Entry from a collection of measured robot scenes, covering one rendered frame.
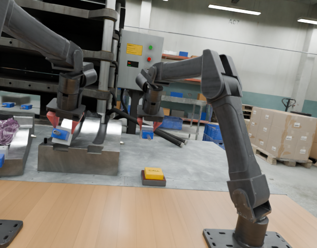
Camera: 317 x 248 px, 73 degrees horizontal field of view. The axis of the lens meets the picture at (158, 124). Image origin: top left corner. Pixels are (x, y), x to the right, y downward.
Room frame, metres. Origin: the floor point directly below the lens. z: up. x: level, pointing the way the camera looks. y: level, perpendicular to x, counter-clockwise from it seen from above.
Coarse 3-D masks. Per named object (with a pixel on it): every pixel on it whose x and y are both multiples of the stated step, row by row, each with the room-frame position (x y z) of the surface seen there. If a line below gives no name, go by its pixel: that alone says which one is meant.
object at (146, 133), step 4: (144, 128) 0.85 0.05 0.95; (148, 128) 0.86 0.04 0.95; (152, 128) 0.86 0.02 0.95; (140, 132) 0.86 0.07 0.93; (144, 132) 0.81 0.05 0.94; (148, 132) 0.82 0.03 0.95; (152, 132) 0.82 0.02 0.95; (140, 136) 0.85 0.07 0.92; (144, 136) 0.81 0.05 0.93; (148, 136) 0.78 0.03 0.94; (152, 136) 0.82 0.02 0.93
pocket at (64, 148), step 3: (54, 144) 0.69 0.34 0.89; (57, 144) 0.71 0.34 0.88; (60, 144) 0.72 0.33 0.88; (54, 147) 0.69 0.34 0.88; (57, 147) 0.72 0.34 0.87; (60, 147) 0.72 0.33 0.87; (63, 147) 0.72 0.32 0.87; (66, 147) 0.72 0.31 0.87; (54, 150) 0.68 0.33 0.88; (57, 150) 0.71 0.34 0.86; (60, 150) 0.71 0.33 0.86; (63, 150) 0.72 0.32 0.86; (66, 150) 0.72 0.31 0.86
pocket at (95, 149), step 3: (90, 147) 0.73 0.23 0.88; (93, 147) 0.74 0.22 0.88; (96, 147) 0.74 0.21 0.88; (99, 147) 0.74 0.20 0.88; (102, 147) 0.74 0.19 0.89; (87, 150) 0.69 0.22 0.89; (90, 150) 0.73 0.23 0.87; (93, 150) 0.74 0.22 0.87; (96, 150) 0.74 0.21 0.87; (99, 150) 0.74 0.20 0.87; (87, 153) 0.69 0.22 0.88; (90, 153) 0.69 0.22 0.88; (93, 153) 0.70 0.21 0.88; (96, 153) 0.73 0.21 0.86; (99, 153) 0.74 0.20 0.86
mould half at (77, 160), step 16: (96, 128) 0.94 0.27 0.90; (112, 128) 0.96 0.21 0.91; (48, 144) 0.68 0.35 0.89; (80, 144) 0.73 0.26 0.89; (112, 144) 0.78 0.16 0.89; (48, 160) 0.67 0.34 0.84; (64, 160) 0.68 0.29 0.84; (80, 160) 0.69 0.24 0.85; (96, 160) 0.69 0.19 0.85; (112, 160) 0.70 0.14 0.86
